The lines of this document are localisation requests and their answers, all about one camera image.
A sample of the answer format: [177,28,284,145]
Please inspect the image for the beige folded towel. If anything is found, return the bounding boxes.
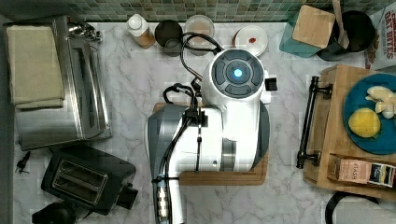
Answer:
[6,25,65,109]

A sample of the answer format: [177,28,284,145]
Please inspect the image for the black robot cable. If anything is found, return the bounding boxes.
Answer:
[152,32,224,224]

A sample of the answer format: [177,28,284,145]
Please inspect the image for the black curved cable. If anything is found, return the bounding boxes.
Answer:
[324,190,380,224]

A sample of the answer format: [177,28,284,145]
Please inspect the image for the pale garlic pieces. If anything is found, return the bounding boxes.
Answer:
[365,86,395,119]

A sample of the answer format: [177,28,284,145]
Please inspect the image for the black metal drawer handle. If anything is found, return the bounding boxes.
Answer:
[296,76,332,169]

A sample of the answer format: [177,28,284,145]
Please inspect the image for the wooden drawer box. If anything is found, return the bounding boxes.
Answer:
[304,64,396,201]

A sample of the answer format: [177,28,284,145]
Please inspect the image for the white lidded bowl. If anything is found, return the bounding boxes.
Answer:
[233,25,268,57]

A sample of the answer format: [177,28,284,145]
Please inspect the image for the dark grey cup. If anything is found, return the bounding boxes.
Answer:
[154,20,183,57]

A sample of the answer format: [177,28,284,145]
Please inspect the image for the teal jar wooden lid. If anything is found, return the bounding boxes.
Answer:
[279,5,335,58]

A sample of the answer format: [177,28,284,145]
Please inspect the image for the black utensil holder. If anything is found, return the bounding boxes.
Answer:
[317,10,375,62]

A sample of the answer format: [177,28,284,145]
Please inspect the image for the blue plate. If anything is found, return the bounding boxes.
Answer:
[343,74,396,155]

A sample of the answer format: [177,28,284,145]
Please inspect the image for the clear spice bottle white cap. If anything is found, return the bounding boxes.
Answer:
[126,14,155,49]

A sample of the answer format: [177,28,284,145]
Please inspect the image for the yellow lemon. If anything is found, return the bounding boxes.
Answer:
[348,107,381,138]

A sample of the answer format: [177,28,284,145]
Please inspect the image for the black toaster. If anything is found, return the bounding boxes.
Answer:
[41,145,138,216]

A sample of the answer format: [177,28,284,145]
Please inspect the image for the pink tea box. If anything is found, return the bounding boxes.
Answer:
[328,159,395,188]

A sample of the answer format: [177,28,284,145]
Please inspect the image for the stainless steel bread box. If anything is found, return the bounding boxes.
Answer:
[4,15,111,150]

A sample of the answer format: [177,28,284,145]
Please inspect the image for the black round object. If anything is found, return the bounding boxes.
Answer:
[32,203,77,224]

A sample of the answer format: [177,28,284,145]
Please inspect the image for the oat bites cereal box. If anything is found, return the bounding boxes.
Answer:
[365,2,396,74]

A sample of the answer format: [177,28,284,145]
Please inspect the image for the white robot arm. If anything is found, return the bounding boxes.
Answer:
[145,49,271,224]

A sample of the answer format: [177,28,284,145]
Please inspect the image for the wooden spoon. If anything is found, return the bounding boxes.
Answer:
[332,0,349,49]

